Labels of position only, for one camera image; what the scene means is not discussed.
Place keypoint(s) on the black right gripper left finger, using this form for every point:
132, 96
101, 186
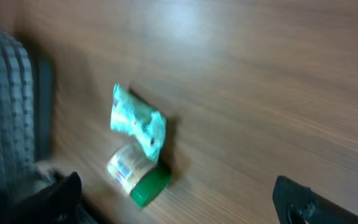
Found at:
56, 203

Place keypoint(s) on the mint green wipes packet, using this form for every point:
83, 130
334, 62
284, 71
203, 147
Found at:
133, 117

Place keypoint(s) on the jar with green lid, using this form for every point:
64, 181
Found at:
136, 176

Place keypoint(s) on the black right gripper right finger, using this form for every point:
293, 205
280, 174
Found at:
298, 204

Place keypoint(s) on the grey plastic basket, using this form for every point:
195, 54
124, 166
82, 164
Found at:
26, 92

